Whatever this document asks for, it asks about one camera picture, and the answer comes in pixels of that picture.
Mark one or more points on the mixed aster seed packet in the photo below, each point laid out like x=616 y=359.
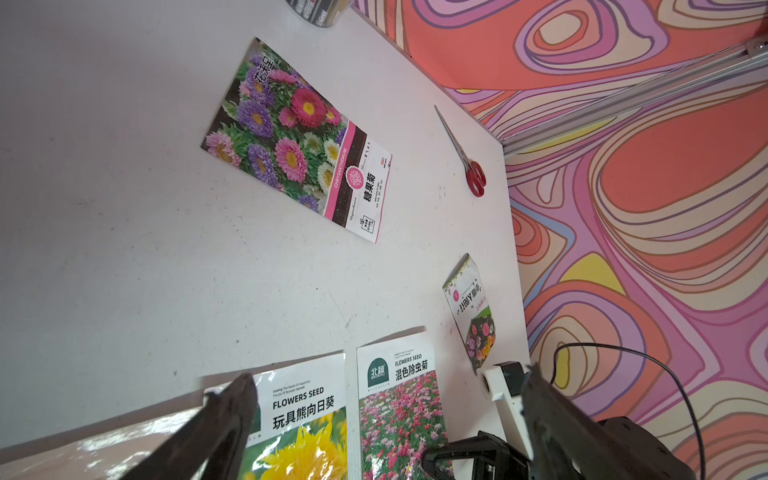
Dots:
x=273 y=125

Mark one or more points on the yellow sunflower seed packet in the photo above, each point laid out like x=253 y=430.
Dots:
x=299 y=428

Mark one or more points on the red handled scissors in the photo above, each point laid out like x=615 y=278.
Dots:
x=474 y=173

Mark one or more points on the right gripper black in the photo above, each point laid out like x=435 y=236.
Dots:
x=494 y=458

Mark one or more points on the small pink flower seed packet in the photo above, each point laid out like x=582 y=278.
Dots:
x=471 y=312

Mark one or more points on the pencil cup with pencils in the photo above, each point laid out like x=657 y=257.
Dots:
x=320 y=13

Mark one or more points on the pink flower field seed packet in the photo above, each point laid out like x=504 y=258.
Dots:
x=400 y=410

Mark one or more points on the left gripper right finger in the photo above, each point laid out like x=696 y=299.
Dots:
x=566 y=444

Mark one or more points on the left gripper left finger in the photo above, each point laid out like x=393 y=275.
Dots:
x=212 y=443

